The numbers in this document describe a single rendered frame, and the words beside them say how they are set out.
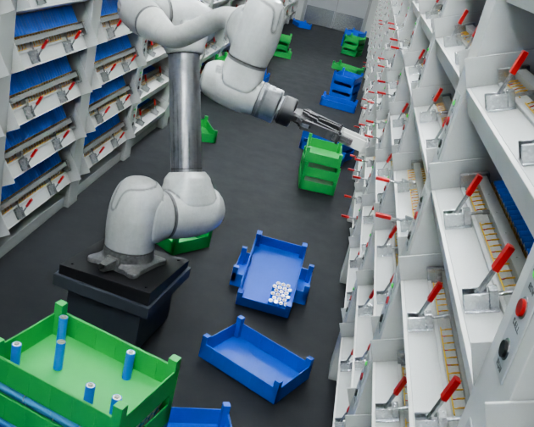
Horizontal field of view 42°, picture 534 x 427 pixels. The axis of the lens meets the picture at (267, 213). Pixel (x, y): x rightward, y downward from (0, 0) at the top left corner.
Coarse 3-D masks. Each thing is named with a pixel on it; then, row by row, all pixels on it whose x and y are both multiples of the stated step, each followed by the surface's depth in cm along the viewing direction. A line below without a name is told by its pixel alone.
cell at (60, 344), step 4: (60, 340) 135; (56, 344) 134; (60, 344) 133; (64, 344) 134; (56, 348) 134; (60, 348) 134; (64, 348) 135; (56, 352) 134; (60, 352) 134; (56, 356) 135; (60, 356) 135; (56, 360) 135; (60, 360) 135; (56, 364) 135; (60, 364) 135; (56, 368) 136; (60, 368) 136
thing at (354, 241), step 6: (354, 240) 281; (354, 246) 282; (354, 252) 277; (354, 258) 272; (348, 264) 268; (354, 264) 264; (348, 270) 263; (354, 270) 262; (348, 276) 258; (354, 276) 257; (348, 282) 253; (354, 282) 252; (348, 288) 249; (348, 294) 239; (348, 300) 240; (342, 312) 225; (342, 318) 226
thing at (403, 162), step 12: (396, 156) 195; (408, 156) 194; (420, 156) 193; (396, 168) 196; (408, 168) 195; (396, 180) 188; (396, 192) 179; (408, 192) 177; (396, 204) 171; (408, 204) 169
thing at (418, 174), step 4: (416, 164) 190; (416, 168) 188; (420, 168) 187; (408, 172) 190; (412, 172) 189; (416, 172) 184; (420, 172) 184; (412, 176) 185; (416, 176) 181; (420, 176) 180; (416, 180) 178; (420, 180) 177; (416, 184) 175; (420, 184) 175; (420, 188) 172; (412, 192) 174; (420, 192) 169; (416, 200) 168; (412, 204) 166; (412, 208) 164
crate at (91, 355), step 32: (0, 352) 129; (32, 352) 139; (64, 352) 142; (96, 352) 144; (32, 384) 127; (64, 384) 133; (96, 384) 135; (128, 384) 137; (160, 384) 131; (64, 416) 125; (96, 416) 122; (128, 416) 122
